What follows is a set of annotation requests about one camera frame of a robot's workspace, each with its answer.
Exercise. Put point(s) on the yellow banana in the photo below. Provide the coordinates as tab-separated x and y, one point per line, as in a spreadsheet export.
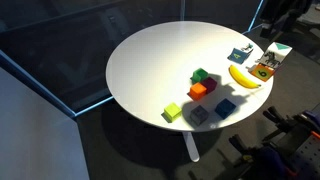
240	78

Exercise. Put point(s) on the grey building block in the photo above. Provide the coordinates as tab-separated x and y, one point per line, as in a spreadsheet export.
199	115

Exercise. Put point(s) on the small teal toy figure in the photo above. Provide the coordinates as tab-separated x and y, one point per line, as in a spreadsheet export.
247	47

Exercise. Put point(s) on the white zebra picture card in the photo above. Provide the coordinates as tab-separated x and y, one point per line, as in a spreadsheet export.
275	57

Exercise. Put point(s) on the orange building block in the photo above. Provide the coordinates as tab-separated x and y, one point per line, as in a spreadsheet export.
198	91

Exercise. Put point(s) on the black clamp with yellow trigger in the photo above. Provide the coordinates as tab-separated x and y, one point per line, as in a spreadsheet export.
248	151

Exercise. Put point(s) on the blue metal partition frame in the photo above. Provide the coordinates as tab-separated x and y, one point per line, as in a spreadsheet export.
40	91

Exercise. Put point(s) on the lime yellow building block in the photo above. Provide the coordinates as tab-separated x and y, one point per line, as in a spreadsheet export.
172	111

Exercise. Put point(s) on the white table leg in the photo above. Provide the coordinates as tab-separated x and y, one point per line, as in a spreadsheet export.
191	146

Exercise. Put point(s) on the black bar clamp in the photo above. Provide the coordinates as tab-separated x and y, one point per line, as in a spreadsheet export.
278	119

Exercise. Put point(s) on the green building block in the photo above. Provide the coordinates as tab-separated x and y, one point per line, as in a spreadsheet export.
200	75

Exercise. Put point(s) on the dark chair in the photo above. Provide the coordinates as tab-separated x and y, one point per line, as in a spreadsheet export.
283	15

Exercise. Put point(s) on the blue card number four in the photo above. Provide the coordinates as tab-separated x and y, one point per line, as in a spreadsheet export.
237	55

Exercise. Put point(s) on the black perforated board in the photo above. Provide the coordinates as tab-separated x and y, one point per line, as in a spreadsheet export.
308	156

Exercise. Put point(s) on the white panel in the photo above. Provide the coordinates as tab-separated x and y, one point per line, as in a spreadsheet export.
30	140

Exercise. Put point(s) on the blue building block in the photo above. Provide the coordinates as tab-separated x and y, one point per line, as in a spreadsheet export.
225	108

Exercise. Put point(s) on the pink building block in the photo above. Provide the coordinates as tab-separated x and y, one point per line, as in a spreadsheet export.
210	84

